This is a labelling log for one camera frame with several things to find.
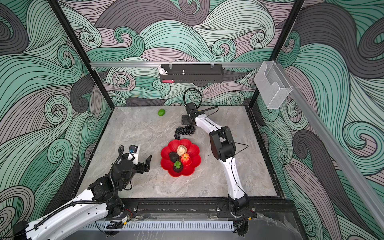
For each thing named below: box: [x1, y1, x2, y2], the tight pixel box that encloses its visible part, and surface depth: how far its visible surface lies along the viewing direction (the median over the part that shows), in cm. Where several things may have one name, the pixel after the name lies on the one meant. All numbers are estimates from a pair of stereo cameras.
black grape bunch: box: [174, 124, 196, 140], surface depth 103 cm
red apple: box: [180, 153, 192, 166], surface depth 87 cm
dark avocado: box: [169, 151, 180, 163], surface depth 91 cm
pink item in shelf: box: [161, 79, 175, 83], surface depth 91 cm
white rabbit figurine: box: [157, 64, 168, 75], surface depth 87 cm
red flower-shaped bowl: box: [160, 139, 202, 177], surface depth 92 cm
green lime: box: [157, 108, 166, 117], surface depth 116 cm
